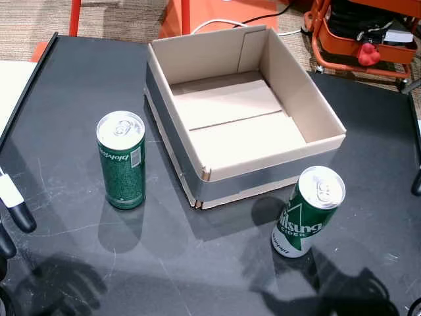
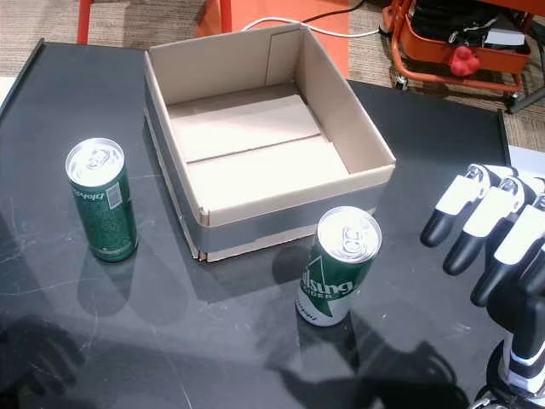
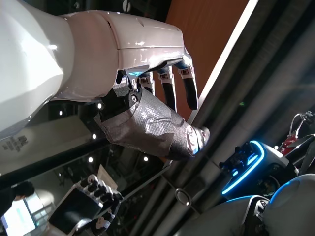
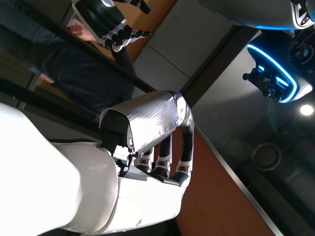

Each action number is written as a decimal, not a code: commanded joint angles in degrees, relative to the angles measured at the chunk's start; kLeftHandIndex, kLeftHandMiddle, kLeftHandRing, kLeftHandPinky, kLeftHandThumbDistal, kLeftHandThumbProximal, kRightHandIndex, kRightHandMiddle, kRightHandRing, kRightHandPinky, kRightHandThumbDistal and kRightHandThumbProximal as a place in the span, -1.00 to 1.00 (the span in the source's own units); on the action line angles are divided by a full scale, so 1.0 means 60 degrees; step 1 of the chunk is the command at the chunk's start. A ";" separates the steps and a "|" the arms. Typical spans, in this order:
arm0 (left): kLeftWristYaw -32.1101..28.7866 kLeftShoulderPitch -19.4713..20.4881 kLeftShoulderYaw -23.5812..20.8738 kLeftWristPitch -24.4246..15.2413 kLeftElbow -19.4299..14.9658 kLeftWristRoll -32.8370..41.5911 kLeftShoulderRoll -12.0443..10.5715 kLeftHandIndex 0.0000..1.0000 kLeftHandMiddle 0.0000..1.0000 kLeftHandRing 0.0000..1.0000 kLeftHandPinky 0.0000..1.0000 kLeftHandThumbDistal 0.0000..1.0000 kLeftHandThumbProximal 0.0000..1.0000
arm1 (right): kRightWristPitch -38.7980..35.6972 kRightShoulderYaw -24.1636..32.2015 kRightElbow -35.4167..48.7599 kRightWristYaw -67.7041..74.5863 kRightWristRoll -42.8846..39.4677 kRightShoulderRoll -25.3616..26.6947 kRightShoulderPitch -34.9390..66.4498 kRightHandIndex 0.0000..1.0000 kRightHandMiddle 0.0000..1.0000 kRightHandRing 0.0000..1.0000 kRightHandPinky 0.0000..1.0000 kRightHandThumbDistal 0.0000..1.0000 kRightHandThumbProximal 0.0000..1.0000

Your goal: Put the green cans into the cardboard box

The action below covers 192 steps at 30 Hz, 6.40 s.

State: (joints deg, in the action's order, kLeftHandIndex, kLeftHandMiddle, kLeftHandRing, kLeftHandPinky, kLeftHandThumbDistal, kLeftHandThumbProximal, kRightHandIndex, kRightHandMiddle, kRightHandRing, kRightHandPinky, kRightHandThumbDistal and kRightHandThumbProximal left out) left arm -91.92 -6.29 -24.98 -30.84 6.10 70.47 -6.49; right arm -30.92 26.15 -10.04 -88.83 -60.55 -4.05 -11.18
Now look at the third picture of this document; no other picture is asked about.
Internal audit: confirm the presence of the person in dark clothes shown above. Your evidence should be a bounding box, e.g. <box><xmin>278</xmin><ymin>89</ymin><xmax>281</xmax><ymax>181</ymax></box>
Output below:
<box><xmin>0</xmin><ymin>181</ymin><xmax>35</xmax><ymax>217</ymax></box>

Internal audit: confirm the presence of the bright tablet screen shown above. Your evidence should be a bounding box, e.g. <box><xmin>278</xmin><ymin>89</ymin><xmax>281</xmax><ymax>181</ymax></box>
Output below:
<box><xmin>0</xmin><ymin>196</ymin><xmax>37</xmax><ymax>233</ymax></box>

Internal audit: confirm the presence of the robot head with blue light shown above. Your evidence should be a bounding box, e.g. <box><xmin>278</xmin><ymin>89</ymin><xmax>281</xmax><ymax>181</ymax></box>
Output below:
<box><xmin>219</xmin><ymin>140</ymin><xmax>300</xmax><ymax>197</ymax></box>

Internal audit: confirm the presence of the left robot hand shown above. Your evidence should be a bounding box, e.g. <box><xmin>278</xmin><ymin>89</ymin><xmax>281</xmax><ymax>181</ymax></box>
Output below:
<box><xmin>0</xmin><ymin>0</ymin><xmax>211</xmax><ymax>163</ymax></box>

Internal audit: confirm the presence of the red and black machine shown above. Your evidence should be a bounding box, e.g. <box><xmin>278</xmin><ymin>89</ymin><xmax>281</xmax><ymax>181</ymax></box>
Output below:
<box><xmin>278</xmin><ymin>110</ymin><xmax>315</xmax><ymax>158</ymax></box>

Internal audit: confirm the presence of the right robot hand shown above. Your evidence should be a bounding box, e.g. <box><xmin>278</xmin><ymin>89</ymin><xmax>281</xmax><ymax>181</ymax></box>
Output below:
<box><xmin>48</xmin><ymin>174</ymin><xmax>124</xmax><ymax>236</ymax></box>

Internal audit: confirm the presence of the grey robot torso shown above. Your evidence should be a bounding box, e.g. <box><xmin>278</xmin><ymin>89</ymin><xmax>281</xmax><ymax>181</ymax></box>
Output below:
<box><xmin>176</xmin><ymin>173</ymin><xmax>315</xmax><ymax>236</ymax></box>

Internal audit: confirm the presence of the white panel with logo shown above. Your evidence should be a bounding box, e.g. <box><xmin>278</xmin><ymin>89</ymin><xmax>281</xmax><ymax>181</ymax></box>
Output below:
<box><xmin>0</xmin><ymin>115</ymin><xmax>94</xmax><ymax>170</ymax></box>

